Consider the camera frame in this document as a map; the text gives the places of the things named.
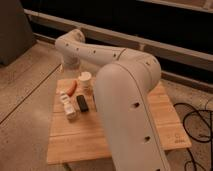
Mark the orange pepper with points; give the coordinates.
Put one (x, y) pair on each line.
(72, 89)

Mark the grey cabinet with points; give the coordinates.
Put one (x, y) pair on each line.
(16, 35)

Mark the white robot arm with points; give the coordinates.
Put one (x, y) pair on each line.
(121, 91)

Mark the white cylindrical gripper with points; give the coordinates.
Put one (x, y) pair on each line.
(85, 81)

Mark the small black rectangular box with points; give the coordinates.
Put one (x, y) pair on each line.
(82, 103)

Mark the white plastic bottle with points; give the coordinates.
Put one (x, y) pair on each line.
(67, 105)

